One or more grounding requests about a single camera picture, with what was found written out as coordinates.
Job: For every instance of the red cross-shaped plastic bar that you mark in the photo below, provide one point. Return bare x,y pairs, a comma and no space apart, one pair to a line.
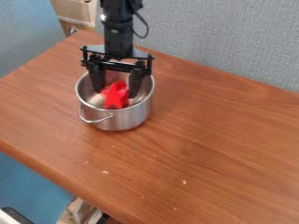
115,95

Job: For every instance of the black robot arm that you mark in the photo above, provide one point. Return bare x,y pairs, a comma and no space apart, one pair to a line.
116,55

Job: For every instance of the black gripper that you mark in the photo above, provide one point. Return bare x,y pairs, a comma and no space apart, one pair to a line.
96,61

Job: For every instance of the wooden table leg frame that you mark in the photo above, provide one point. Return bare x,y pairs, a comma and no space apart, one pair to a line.
79,213

